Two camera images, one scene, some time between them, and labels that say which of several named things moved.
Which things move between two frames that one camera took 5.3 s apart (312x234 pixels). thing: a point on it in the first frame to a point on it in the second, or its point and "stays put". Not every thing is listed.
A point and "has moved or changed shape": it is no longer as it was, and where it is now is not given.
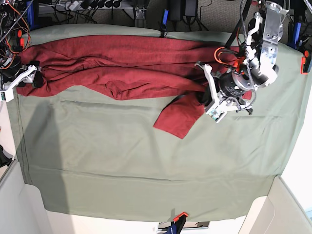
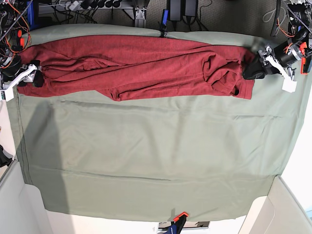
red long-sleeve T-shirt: [130, 68] has moved or changed shape
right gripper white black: [11, 73] stays put
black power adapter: [178, 8] stays put
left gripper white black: [224, 91] to [278, 59]
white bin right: [279, 212] stays put
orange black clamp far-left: [16, 41] stays put
